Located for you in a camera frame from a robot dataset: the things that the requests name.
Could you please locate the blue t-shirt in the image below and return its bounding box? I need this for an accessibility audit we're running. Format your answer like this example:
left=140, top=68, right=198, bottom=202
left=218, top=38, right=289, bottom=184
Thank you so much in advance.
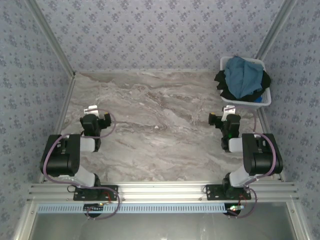
left=223, top=55, right=265, bottom=99

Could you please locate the white plastic laundry basket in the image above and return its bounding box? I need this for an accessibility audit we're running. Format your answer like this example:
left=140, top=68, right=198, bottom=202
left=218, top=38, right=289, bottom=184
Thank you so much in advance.
left=219, top=56, right=273, bottom=107

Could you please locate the black t-shirt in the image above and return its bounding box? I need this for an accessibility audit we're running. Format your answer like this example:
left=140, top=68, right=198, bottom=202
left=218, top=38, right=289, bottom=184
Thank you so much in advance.
left=214, top=69, right=272, bottom=103

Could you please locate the black left controller board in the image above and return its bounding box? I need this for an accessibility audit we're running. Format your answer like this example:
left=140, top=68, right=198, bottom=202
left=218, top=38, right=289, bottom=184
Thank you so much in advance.
left=83, top=203, right=105, bottom=218

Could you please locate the black controller board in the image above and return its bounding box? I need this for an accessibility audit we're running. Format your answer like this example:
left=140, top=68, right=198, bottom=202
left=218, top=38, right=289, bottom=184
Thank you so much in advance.
left=83, top=203, right=105, bottom=218
left=225, top=204, right=245, bottom=217

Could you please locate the black right controller board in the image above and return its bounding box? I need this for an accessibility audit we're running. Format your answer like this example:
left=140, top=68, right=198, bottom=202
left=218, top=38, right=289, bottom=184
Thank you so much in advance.
left=225, top=204, right=245, bottom=217

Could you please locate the aluminium cross beam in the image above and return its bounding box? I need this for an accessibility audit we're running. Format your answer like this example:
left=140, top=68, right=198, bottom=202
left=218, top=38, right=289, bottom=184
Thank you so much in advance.
left=26, top=181, right=300, bottom=203

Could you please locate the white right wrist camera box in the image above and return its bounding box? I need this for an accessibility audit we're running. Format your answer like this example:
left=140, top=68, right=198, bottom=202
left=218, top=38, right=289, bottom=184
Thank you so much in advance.
left=222, top=105, right=236, bottom=121

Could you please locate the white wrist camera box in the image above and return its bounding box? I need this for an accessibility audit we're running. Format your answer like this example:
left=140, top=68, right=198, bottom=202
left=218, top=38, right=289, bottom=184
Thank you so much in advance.
left=222, top=105, right=236, bottom=121
left=83, top=105, right=100, bottom=116

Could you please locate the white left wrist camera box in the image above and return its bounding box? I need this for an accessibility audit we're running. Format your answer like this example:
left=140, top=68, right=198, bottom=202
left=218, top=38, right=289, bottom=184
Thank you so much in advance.
left=83, top=105, right=100, bottom=116

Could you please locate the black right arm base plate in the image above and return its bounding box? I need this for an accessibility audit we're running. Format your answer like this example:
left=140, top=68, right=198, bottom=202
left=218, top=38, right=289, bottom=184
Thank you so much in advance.
left=205, top=184, right=252, bottom=202

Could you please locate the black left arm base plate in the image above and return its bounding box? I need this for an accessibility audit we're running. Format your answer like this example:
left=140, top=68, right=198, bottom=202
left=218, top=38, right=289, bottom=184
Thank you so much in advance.
left=72, top=184, right=119, bottom=202

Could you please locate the aluminium frame post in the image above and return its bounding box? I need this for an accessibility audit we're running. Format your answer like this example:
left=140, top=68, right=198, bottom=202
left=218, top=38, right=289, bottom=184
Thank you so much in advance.
left=24, top=0, right=77, bottom=77
left=255, top=0, right=299, bottom=60

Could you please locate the light blue slotted cable duct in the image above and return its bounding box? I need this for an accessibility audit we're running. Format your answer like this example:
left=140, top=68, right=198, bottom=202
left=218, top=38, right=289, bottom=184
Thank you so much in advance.
left=36, top=202, right=226, bottom=215

